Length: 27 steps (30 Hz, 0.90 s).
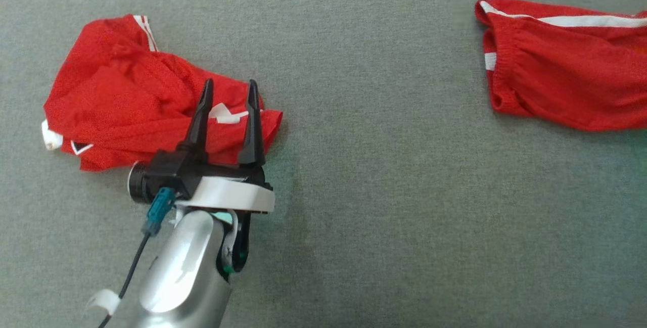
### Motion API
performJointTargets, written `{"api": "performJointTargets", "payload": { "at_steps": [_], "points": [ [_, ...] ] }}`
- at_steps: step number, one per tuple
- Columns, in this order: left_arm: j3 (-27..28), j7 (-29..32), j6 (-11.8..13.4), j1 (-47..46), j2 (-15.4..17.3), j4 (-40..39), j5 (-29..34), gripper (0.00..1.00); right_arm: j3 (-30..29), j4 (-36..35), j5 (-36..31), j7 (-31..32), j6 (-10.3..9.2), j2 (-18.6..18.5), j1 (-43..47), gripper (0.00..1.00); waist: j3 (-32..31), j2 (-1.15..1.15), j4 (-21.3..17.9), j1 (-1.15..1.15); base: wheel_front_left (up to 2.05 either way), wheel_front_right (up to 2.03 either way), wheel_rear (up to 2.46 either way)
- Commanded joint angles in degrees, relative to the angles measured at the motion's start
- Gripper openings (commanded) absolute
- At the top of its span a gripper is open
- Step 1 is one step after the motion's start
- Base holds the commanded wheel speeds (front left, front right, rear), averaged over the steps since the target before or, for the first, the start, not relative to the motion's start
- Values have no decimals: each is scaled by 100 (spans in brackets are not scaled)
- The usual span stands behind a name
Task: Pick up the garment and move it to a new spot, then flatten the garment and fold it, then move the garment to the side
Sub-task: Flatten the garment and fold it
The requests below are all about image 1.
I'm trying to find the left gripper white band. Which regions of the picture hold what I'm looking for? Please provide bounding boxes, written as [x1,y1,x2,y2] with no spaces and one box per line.
[176,79,276,213]

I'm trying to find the red basketball jersey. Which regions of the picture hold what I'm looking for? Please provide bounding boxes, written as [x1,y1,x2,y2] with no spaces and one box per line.
[41,14,284,172]

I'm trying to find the red shorts white stripe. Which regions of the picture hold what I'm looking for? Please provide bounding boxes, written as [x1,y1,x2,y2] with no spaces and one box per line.
[475,0,647,132]

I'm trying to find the grey sofa seat cushion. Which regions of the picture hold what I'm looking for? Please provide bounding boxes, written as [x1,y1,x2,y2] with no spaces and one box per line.
[0,0,647,328]

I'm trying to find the black left cable teal connector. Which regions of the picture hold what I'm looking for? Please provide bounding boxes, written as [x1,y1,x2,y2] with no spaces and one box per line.
[98,186,177,328]

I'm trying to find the white cable tape tab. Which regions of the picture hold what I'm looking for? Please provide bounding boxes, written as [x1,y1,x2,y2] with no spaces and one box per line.
[86,289,122,316]

